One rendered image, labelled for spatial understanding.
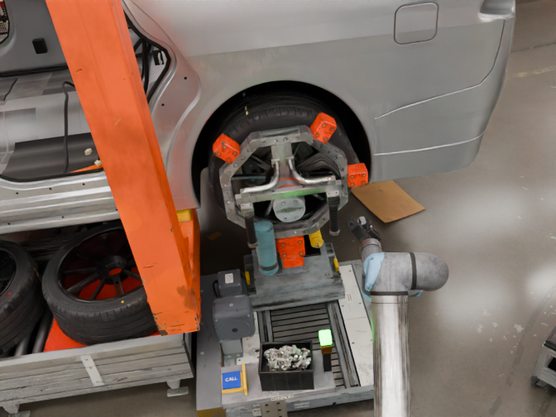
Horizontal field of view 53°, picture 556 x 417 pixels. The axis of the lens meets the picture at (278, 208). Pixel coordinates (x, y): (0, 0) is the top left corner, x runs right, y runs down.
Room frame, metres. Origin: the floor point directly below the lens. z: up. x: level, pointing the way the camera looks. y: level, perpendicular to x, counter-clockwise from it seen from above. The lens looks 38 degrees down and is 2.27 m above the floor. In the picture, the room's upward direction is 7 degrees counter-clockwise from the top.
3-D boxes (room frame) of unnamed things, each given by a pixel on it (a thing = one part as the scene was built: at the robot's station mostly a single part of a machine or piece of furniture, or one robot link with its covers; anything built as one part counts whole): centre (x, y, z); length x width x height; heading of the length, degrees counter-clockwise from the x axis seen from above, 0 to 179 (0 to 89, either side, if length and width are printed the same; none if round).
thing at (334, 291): (2.15, -0.03, 0.13); 0.50 x 0.36 x 0.10; 92
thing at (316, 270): (2.15, -0.03, 0.32); 0.40 x 0.30 x 0.28; 92
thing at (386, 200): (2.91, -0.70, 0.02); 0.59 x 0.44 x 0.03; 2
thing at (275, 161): (1.85, 0.05, 1.03); 0.19 x 0.18 x 0.11; 2
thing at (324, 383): (1.30, 0.08, 0.44); 0.43 x 0.17 x 0.03; 92
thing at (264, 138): (1.98, -0.04, 0.85); 0.54 x 0.07 x 0.54; 92
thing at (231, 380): (1.29, 0.25, 0.47); 0.07 x 0.07 x 0.02; 2
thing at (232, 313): (1.87, 0.26, 0.26); 0.42 x 0.18 x 0.35; 2
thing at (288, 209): (1.90, -0.04, 0.85); 0.21 x 0.14 x 0.14; 2
